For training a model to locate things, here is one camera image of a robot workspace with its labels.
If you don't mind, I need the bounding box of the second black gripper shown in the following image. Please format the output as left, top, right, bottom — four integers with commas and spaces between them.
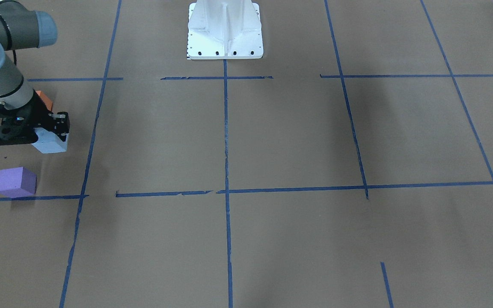
20, 92, 70, 142

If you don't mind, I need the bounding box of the light blue foam block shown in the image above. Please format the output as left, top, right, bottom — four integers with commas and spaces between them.
32, 128, 68, 154

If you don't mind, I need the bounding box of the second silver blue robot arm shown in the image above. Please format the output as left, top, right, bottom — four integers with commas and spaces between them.
0, 0, 70, 146

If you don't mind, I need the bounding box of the orange foam block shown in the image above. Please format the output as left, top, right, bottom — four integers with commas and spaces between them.
35, 90, 53, 112

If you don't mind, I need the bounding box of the purple foam block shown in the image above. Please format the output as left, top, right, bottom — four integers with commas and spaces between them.
0, 166, 37, 198

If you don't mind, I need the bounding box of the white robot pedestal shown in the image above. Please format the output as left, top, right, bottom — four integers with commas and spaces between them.
187, 0, 264, 60

